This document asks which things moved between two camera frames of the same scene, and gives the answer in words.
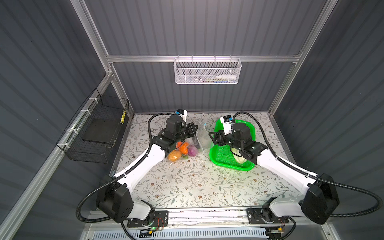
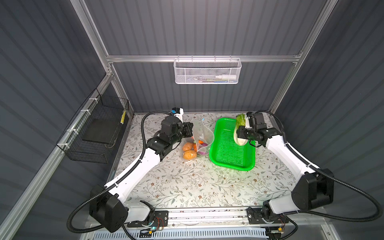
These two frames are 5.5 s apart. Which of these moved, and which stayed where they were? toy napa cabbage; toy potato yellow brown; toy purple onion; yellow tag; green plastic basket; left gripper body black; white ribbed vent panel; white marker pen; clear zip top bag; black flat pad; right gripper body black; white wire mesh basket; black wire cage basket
Moved: clear zip top bag; toy purple onion; toy potato yellow brown; right gripper body black; toy napa cabbage
Stayed: black flat pad; yellow tag; white wire mesh basket; left gripper body black; white marker pen; green plastic basket; white ribbed vent panel; black wire cage basket
